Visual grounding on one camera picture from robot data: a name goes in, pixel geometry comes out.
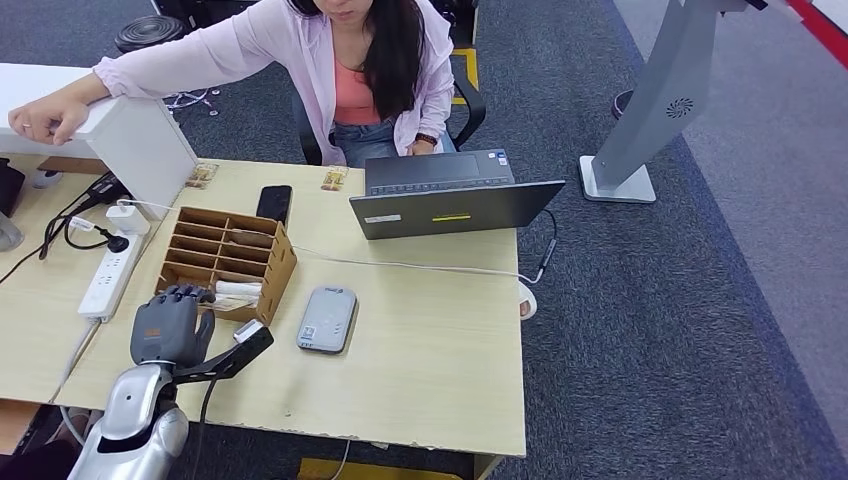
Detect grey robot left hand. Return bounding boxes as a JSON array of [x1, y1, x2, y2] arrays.
[[130, 284, 217, 369]]

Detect long white cable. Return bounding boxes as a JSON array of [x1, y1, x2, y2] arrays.
[[117, 199, 546, 286]]

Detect black office chair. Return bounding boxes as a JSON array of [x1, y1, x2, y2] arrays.
[[298, 66, 488, 167]]

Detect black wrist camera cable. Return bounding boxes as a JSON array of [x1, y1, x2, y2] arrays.
[[189, 378, 221, 480]]

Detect grey card reader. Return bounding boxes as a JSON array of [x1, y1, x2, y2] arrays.
[[296, 285, 359, 356]]

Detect black power adapter with cable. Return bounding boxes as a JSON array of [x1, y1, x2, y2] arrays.
[[0, 170, 130, 286]]

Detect person's right hand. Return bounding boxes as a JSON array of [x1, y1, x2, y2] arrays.
[[7, 91, 91, 147]]

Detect white power strip cord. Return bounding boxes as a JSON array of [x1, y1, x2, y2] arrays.
[[56, 322, 101, 449]]

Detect grey translucent object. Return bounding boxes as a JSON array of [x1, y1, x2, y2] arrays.
[[0, 213, 24, 253]]

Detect grey kiosk stand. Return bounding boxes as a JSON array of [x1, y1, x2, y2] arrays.
[[579, 0, 770, 204]]

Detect black device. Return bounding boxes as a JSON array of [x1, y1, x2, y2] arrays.
[[0, 158, 26, 219]]

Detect white charger block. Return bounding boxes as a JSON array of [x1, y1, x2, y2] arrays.
[[105, 203, 151, 236]]

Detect dark grey laptop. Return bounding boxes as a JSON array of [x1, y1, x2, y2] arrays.
[[349, 148, 567, 241]]

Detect black round base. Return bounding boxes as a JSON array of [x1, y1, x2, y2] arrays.
[[611, 89, 636, 122]]

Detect black plug with cable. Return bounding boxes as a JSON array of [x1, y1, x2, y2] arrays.
[[63, 217, 130, 255]]

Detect black dongle cable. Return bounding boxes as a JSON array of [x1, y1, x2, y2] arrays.
[[535, 209, 560, 284]]

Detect black round stool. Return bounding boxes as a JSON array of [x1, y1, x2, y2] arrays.
[[114, 15, 188, 54]]

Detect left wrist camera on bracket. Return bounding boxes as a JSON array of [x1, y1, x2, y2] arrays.
[[173, 319, 275, 386]]

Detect cardboard compartment organizer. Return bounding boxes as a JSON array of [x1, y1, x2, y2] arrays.
[[154, 205, 299, 327]]

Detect black smartphone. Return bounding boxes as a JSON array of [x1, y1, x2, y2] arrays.
[[255, 184, 294, 229]]

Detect white power strip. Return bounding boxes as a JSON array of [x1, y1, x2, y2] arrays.
[[77, 233, 146, 324]]

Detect person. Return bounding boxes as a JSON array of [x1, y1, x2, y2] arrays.
[[7, 0, 458, 168]]

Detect pale printed card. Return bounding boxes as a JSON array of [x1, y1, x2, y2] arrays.
[[210, 294, 260, 313]]

